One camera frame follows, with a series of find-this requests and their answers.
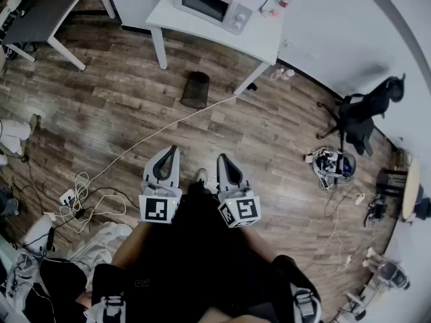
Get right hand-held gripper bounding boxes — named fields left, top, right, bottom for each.
left=216, top=153, right=263, bottom=229

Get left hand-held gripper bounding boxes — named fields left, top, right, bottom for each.
left=138, top=145, right=183, bottom=225

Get black mesh waste bin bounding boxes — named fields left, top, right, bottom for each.
left=179, top=71, right=211, bottom=110

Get person's right forearm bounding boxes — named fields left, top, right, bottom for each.
left=240, top=225, right=281, bottom=266

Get person's left forearm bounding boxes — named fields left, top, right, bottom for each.
left=110, top=220, right=153, bottom=271

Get person's black trousers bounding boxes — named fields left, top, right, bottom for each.
left=177, top=181, right=220, bottom=222

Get white power strip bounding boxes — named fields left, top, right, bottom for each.
left=59, top=188, right=77, bottom=206

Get white and blue robot device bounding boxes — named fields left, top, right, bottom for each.
left=305, top=147, right=357, bottom=192

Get person's black shirt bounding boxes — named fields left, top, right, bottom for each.
left=90, top=210, right=323, bottom=323

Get clear plastic floor bottles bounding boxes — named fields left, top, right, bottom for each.
left=270, top=68, right=296, bottom=81

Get white handheld device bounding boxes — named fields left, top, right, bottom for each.
left=21, top=213, right=55, bottom=252

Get black office chair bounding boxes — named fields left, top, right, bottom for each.
left=316, top=73, right=407, bottom=157

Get white table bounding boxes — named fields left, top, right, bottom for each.
left=145, top=0, right=284, bottom=96

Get small black floor device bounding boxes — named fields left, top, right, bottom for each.
left=364, top=194, right=389, bottom=227

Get black bag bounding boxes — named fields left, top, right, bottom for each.
left=25, top=258, right=89, bottom=323

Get white microwave oven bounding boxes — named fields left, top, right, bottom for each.
left=174, top=0, right=254, bottom=36

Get round wooden table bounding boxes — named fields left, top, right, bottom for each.
left=401, top=156, right=422, bottom=222

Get white floor appliance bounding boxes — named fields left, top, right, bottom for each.
left=361, top=246, right=412, bottom=293

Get dark-topped white-framed table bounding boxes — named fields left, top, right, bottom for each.
left=2, top=0, right=116, bottom=72

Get long white floor cable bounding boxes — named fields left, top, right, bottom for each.
left=59, top=94, right=238, bottom=234

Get black floor cable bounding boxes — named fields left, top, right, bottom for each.
left=11, top=161, right=141, bottom=231

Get thin white floor cable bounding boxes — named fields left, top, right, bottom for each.
left=324, top=191, right=367, bottom=279

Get black frame stool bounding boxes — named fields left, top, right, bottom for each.
left=376, top=168, right=409, bottom=199

